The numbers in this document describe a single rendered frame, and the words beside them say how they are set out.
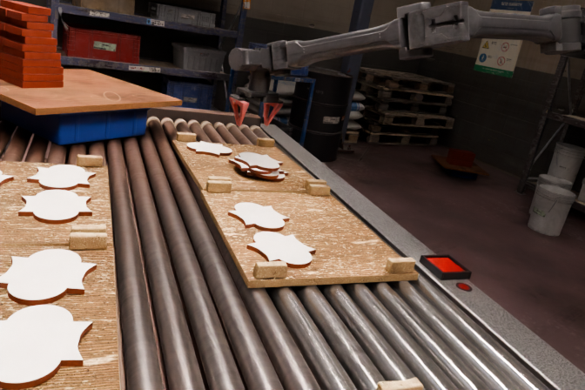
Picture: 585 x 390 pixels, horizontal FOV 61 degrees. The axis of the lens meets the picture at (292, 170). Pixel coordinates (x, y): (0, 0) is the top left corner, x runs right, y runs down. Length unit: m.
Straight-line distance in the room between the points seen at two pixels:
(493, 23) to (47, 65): 1.20
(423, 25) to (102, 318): 0.80
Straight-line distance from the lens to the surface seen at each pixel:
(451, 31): 1.06
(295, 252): 0.95
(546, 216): 4.68
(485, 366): 0.86
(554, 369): 0.94
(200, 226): 1.06
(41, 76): 1.63
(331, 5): 6.77
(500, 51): 6.88
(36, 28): 1.62
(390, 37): 1.12
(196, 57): 5.40
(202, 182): 1.26
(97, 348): 0.70
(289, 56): 1.27
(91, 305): 0.78
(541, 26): 1.26
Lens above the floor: 1.37
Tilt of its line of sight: 17 degrees down
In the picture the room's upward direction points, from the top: 10 degrees clockwise
